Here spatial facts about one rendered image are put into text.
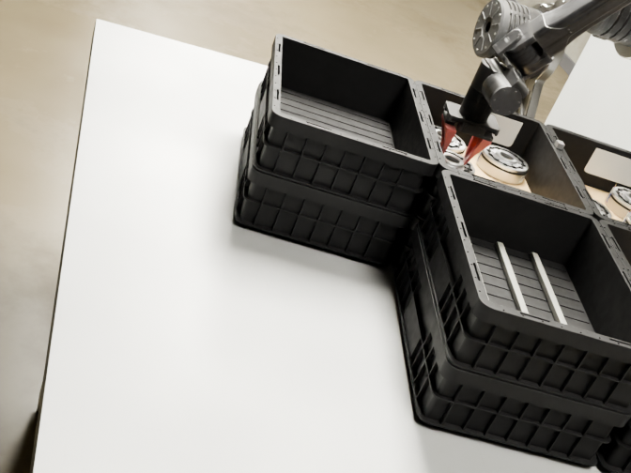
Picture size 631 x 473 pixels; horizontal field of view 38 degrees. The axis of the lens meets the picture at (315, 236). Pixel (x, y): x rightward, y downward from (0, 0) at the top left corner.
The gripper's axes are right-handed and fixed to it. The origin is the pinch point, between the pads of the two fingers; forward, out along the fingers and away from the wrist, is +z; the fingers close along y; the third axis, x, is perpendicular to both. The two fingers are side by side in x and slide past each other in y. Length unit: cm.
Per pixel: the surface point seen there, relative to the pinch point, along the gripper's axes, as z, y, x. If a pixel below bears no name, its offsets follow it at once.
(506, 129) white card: -1.6, 14.1, 18.1
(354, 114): 4.5, -18.0, 15.4
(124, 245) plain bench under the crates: 16, -55, -36
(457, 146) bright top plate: 1.5, 2.8, 8.6
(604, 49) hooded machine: 35, 126, 246
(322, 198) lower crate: 5.6, -25.0, -20.7
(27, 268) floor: 87, -79, 45
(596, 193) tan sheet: 5.2, 38.2, 15.2
